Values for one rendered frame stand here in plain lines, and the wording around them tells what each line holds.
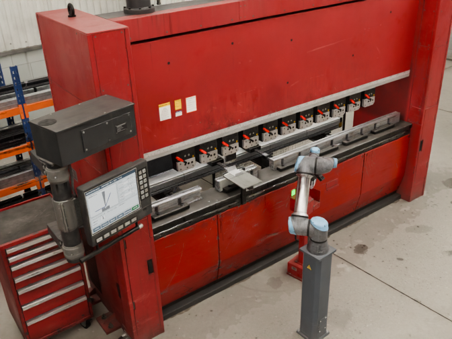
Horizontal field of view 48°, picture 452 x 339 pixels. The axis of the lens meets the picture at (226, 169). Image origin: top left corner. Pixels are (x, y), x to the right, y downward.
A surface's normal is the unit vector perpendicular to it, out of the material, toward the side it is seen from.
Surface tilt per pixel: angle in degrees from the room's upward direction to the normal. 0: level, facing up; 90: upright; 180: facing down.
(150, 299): 90
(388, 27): 90
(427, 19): 90
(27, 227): 0
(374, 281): 0
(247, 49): 90
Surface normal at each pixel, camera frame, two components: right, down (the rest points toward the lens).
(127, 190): 0.77, 0.27
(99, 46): 0.59, 0.36
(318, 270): -0.09, 0.46
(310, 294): -0.76, 0.32
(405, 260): -0.04, -0.89
